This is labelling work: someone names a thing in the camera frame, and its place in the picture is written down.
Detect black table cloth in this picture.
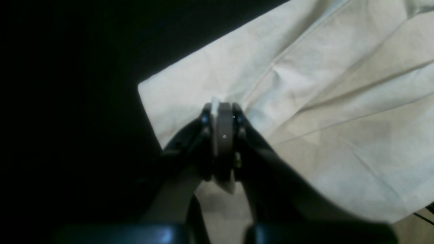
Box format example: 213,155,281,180
1,0,284,244

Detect white cotton T-shirt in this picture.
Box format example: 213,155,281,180
138,0,434,244

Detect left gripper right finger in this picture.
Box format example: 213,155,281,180
217,102,386,226

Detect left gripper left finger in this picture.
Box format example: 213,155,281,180
140,103,214,223

